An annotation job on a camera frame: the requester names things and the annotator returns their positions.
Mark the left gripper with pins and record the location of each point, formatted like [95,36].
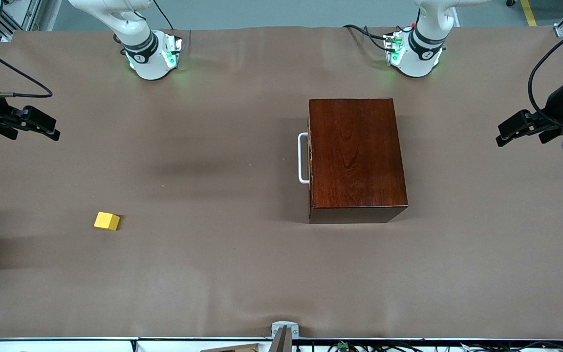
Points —
[556,106]

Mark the yellow wooden block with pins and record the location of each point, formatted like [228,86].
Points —
[106,221]

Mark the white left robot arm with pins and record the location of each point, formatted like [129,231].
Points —
[418,56]

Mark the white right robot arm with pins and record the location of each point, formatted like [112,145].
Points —
[149,54]

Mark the dark brown wooden cabinet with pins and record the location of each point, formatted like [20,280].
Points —
[355,156]

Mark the brown table cover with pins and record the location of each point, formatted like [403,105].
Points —
[188,274]

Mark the brown cardboard piece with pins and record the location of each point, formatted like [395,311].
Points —
[237,348]

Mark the white table edge rail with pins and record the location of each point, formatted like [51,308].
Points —
[66,344]

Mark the grey metal camera bracket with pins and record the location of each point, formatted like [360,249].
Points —
[284,326]

